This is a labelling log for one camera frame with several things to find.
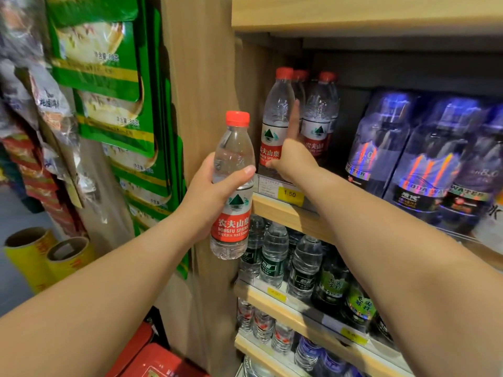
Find person's right hand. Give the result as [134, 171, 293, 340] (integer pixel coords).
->
[266, 99, 320, 185]

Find person's left hand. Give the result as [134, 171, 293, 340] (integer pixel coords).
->
[179, 152, 257, 248]

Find red cap water bottle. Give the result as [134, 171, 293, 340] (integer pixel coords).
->
[209, 110, 257, 261]
[257, 66, 297, 182]

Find wooden store shelves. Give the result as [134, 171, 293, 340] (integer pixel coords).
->
[160, 0, 503, 377]

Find red white label water bottle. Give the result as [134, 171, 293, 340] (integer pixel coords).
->
[251, 307, 276, 345]
[236, 297, 255, 332]
[270, 321, 296, 355]

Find person's left forearm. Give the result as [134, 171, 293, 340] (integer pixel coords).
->
[0, 215, 201, 377]

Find person's right forearm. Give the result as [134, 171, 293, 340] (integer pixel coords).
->
[297, 168, 503, 377]

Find row of dark green-label bottles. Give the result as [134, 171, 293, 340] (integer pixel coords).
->
[312, 250, 398, 347]

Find black label water jug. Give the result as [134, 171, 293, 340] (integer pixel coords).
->
[242, 354, 278, 377]

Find row of blue label bottles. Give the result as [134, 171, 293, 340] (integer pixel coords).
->
[293, 335, 365, 377]

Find purple blue label bottle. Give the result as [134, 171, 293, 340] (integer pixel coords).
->
[345, 90, 414, 197]
[435, 107, 503, 237]
[383, 96, 489, 227]

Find row of white cap waters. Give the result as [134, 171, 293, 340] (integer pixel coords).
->
[238, 214, 324, 304]

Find yellow wrap roll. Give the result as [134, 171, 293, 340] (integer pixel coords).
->
[46, 236, 97, 283]

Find plain red carton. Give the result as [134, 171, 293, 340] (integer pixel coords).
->
[105, 321, 155, 377]

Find red printed carton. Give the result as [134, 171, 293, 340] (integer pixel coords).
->
[119, 342, 210, 377]

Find strip of red snack packets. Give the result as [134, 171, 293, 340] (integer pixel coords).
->
[0, 132, 86, 239]

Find yellow rolls in red bins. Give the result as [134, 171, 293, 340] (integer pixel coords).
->
[3, 226, 59, 295]

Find strip of green food packets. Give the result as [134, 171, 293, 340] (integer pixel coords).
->
[44, 0, 190, 280]

